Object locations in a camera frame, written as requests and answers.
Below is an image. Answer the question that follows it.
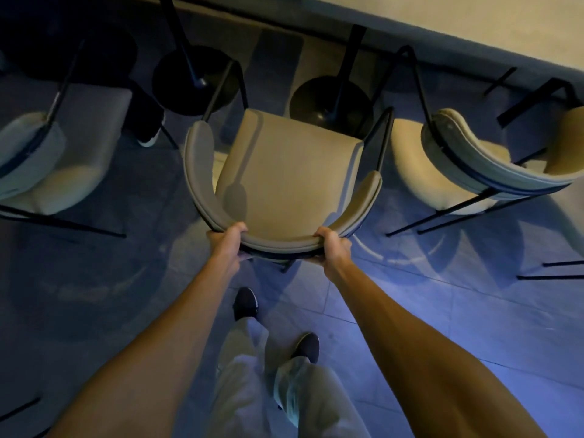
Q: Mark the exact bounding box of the person's left hand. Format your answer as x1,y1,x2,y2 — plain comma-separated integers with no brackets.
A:
205,221,252,275

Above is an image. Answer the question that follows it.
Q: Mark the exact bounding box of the person's right hand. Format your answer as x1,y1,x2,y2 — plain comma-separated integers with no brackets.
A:
307,226,354,285

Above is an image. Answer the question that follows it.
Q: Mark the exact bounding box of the person's left forearm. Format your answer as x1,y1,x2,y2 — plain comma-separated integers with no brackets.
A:
45,257,240,438

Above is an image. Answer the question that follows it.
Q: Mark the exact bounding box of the person's right forearm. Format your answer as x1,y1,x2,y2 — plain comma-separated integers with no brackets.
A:
326,264,548,438

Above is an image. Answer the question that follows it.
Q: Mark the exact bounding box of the black sneaker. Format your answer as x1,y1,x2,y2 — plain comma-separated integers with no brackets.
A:
290,332,321,364
232,287,260,322

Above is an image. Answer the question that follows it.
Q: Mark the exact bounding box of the light wooden table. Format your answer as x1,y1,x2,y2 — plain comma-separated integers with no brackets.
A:
175,0,584,87

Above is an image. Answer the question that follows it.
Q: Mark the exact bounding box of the black pedestal table base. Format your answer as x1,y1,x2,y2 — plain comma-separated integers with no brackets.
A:
151,0,243,117
290,24,374,128

